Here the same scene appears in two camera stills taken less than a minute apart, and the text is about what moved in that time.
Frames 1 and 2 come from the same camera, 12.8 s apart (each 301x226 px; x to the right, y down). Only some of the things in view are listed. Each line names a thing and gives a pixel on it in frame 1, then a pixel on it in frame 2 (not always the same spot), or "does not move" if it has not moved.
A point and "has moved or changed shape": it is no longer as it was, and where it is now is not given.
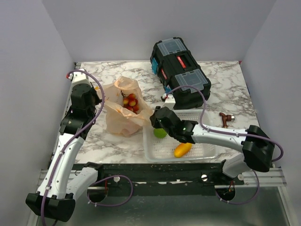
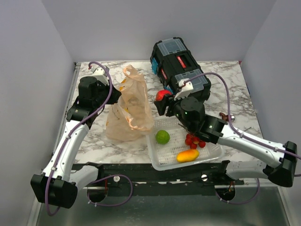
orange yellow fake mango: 182,149 -> 187,155
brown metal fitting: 226,118 does not move
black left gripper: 98,100 -> 114,95
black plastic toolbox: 175,66 does not move
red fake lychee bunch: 130,102 has moved or changed shape
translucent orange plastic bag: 125,112 has moved or changed shape
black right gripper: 153,119 -> 162,105
